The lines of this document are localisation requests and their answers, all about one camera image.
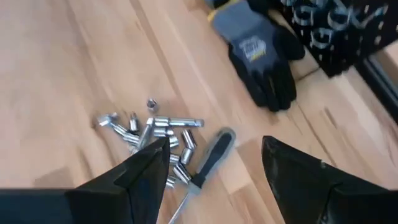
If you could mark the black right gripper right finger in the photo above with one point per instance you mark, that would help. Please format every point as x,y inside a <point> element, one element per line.
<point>311,193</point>

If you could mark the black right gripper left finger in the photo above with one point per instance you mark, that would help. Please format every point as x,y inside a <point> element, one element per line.
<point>109,202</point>

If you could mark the short chrome socket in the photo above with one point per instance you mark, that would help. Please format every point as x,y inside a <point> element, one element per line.
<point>152,105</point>

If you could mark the long chrome extension bar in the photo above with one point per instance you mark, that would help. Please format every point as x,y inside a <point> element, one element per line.
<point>180,122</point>

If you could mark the yellow grey tool at rack base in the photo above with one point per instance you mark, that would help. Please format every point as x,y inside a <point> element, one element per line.
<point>261,53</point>

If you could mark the black metal pegboard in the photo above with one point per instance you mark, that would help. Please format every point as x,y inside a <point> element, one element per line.
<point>342,31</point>

